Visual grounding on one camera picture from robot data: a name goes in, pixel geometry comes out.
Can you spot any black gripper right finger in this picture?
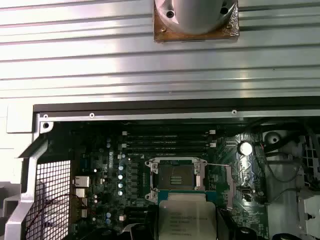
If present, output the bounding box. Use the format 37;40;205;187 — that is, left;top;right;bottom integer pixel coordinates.
216;208;256;240

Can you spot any silver CPU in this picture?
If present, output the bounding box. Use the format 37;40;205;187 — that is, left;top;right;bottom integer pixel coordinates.
155;189;219;240

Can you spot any black RAM slot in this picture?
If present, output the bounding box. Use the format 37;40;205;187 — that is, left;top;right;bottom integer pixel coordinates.
121;142;216;149
123;136;213;143
121;130;216;138
123;147;213;154

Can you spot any green motherboard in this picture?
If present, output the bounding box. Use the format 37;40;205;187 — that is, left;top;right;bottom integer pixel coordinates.
69;122;267;240

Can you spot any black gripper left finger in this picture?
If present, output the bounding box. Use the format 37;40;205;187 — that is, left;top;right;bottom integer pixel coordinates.
119;211;161;240

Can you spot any silver metal drive cage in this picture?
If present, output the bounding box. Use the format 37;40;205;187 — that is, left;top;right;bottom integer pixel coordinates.
261;124;320;240

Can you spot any silver coin battery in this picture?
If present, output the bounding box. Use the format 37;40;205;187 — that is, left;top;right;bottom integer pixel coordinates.
238;140;254;156

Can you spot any brown square base plate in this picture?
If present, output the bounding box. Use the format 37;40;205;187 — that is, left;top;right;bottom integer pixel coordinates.
152;3;241;44

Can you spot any black PC case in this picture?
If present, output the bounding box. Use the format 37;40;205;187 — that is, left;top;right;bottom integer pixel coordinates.
4;103;320;240

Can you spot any CPU socket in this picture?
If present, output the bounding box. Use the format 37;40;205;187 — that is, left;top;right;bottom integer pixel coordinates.
144;156;209;204

